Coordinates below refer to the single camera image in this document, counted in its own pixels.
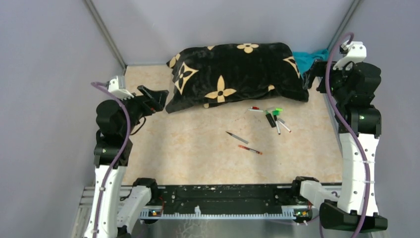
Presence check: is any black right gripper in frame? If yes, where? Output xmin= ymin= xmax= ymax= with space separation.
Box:
xmin=302 ymin=58 xmax=351 ymax=102

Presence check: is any black marker with green tip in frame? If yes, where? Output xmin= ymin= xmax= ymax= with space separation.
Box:
xmin=265 ymin=113 xmax=276 ymax=128

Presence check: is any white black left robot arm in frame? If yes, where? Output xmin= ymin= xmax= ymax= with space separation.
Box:
xmin=83 ymin=82 xmax=169 ymax=238

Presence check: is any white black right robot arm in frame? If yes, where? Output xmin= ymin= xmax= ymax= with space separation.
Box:
xmin=290 ymin=62 xmax=388 ymax=233

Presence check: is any white pen with red cap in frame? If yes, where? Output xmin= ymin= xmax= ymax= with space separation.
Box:
xmin=248 ymin=107 xmax=265 ymax=113

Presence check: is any grey checkered pen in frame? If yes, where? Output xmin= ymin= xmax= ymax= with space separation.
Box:
xmin=226 ymin=131 xmax=249 ymax=144

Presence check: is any red orange pen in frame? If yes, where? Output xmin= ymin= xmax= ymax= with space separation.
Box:
xmin=238 ymin=145 xmax=263 ymax=155

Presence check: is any teal cloth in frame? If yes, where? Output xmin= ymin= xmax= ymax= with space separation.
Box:
xmin=292 ymin=49 xmax=329 ymax=74

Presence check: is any clear highlighter with green cap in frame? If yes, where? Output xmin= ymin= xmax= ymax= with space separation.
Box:
xmin=266 ymin=107 xmax=283 ymax=113

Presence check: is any white marker with black cap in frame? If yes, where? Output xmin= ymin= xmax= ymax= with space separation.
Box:
xmin=273 ymin=115 xmax=281 ymax=135

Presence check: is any black pillow with beige flowers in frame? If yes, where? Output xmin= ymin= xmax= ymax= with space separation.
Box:
xmin=165 ymin=43 xmax=309 ymax=114

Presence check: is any white marker with red tip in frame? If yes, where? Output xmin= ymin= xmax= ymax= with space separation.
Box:
xmin=277 ymin=119 xmax=292 ymax=133

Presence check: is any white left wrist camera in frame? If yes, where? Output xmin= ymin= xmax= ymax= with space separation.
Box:
xmin=106 ymin=75 xmax=135 ymax=100

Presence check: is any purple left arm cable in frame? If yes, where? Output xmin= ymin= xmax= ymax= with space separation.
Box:
xmin=91 ymin=81 xmax=132 ymax=238

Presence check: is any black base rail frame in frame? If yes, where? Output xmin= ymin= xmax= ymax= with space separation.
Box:
xmin=79 ymin=183 xmax=349 ymax=225

